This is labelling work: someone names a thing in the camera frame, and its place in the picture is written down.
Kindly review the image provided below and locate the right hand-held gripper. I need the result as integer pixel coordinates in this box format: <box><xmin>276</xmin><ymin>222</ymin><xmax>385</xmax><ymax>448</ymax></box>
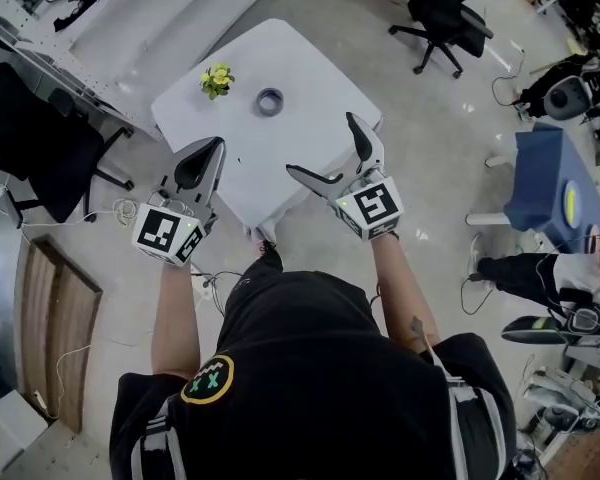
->
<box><xmin>285</xmin><ymin>111</ymin><xmax>405</xmax><ymax>242</ymax></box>

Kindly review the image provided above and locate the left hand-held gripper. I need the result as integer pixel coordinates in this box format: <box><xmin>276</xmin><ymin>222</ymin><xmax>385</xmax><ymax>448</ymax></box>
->
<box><xmin>132</xmin><ymin>136</ymin><xmax>227</xmax><ymax>268</ymax></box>

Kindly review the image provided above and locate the grey tape roll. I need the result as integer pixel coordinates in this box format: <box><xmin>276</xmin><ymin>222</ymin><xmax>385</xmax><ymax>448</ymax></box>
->
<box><xmin>256</xmin><ymin>86</ymin><xmax>285</xmax><ymax>117</ymax></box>

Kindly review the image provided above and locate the person's left forearm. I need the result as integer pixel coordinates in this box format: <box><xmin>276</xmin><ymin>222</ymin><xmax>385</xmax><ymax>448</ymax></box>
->
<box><xmin>150</xmin><ymin>262</ymin><xmax>201</xmax><ymax>380</ymax></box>

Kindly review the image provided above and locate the person's right forearm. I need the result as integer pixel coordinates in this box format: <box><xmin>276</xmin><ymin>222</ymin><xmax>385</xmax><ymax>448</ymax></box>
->
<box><xmin>369</xmin><ymin>232</ymin><xmax>441</xmax><ymax>354</ymax></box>

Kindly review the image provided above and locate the yellow flower plant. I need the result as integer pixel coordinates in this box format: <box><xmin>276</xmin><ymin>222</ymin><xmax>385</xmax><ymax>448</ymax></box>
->
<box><xmin>200</xmin><ymin>62</ymin><xmax>236</xmax><ymax>101</ymax></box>

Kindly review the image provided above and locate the table with white cloth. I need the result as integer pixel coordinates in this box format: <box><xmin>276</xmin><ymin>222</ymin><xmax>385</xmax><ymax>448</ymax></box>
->
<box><xmin>150</xmin><ymin>17</ymin><xmax>385</xmax><ymax>244</ymax></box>

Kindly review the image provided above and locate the white power adapter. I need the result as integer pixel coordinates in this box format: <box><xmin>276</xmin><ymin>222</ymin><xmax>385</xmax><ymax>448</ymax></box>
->
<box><xmin>192</xmin><ymin>272</ymin><xmax>216</xmax><ymax>309</ymax></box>

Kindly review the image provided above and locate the white perforated metal rack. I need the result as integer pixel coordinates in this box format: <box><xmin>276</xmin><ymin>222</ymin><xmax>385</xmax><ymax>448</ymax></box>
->
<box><xmin>0</xmin><ymin>0</ymin><xmax>161</xmax><ymax>142</ymax></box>

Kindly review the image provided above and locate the long white desk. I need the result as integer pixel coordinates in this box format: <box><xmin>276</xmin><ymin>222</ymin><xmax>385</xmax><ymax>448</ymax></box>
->
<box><xmin>69</xmin><ymin>0</ymin><xmax>296</xmax><ymax>94</ymax></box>

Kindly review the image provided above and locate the black office chair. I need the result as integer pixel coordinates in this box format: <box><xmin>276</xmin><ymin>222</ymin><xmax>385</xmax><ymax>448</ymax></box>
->
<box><xmin>388</xmin><ymin>0</ymin><xmax>496</xmax><ymax>80</ymax></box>
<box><xmin>0</xmin><ymin>62</ymin><xmax>136</xmax><ymax>224</ymax></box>

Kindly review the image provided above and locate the table with blue cloth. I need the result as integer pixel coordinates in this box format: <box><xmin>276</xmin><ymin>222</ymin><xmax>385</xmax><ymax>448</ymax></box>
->
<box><xmin>465</xmin><ymin>121</ymin><xmax>600</xmax><ymax>254</ymax></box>

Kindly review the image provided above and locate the black cloth item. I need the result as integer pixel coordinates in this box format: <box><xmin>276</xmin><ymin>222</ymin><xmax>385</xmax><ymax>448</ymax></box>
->
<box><xmin>53</xmin><ymin>0</ymin><xmax>101</xmax><ymax>33</ymax></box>

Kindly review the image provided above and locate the wooden board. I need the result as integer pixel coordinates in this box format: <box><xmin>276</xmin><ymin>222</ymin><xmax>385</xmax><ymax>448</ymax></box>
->
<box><xmin>13</xmin><ymin>234</ymin><xmax>104</xmax><ymax>434</ymax></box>

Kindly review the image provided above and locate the person's black clothing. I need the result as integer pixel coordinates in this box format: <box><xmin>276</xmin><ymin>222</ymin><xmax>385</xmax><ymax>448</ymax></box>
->
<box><xmin>108</xmin><ymin>247</ymin><xmax>517</xmax><ymax>480</ymax></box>

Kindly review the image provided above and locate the yellow and white plate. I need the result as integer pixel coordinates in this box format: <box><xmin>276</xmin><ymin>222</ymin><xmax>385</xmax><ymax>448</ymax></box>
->
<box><xmin>563</xmin><ymin>180</ymin><xmax>586</xmax><ymax>229</ymax></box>

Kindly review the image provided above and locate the grey round device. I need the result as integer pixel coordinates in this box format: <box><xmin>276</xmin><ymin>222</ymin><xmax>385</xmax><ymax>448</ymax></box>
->
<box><xmin>543</xmin><ymin>75</ymin><xmax>594</xmax><ymax>122</ymax></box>

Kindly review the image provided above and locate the white box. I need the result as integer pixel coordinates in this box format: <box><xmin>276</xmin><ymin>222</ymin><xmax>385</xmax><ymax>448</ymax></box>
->
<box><xmin>0</xmin><ymin>390</ymin><xmax>49</xmax><ymax>474</ymax></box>

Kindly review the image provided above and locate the coiled white cable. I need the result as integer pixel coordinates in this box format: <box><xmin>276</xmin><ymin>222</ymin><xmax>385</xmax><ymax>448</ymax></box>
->
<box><xmin>112</xmin><ymin>197</ymin><xmax>139</xmax><ymax>228</ymax></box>

